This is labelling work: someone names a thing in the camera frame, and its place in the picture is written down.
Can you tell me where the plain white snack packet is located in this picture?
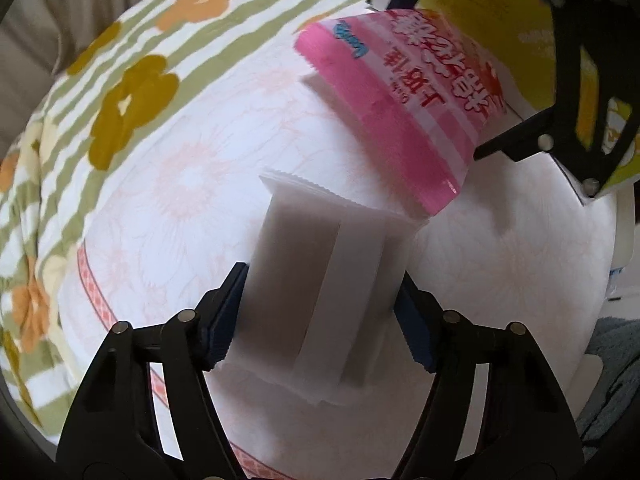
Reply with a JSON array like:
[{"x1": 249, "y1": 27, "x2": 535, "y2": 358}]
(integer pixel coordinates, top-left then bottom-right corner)
[{"x1": 245, "y1": 165, "x2": 431, "y2": 408}]

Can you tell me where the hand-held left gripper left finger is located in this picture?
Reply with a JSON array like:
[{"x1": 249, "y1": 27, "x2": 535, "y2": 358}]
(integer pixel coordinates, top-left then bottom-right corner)
[{"x1": 55, "y1": 262, "x2": 251, "y2": 480}]

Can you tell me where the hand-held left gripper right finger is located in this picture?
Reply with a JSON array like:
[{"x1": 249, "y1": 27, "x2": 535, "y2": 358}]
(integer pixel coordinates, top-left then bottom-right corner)
[{"x1": 392, "y1": 272, "x2": 586, "y2": 480}]

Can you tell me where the pink striped snack packet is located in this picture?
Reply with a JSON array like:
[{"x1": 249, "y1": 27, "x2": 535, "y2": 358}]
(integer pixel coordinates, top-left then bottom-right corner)
[{"x1": 294, "y1": 7, "x2": 526, "y2": 218}]

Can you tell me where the grey blue towel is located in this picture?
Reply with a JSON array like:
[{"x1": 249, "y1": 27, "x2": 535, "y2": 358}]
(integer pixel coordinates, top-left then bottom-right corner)
[{"x1": 575, "y1": 315, "x2": 640, "y2": 451}]

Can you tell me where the white floral printed sheet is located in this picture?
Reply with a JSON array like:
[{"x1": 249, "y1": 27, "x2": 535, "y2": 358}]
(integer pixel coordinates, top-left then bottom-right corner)
[{"x1": 65, "y1": 5, "x2": 616, "y2": 480}]

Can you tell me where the beige curtain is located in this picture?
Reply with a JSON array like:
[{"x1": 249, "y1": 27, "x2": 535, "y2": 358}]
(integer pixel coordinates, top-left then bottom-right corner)
[{"x1": 0, "y1": 0, "x2": 126, "y2": 76}]

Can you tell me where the striped floral blanket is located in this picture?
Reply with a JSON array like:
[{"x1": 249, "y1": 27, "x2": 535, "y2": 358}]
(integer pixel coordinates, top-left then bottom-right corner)
[{"x1": 0, "y1": 0, "x2": 373, "y2": 431}]

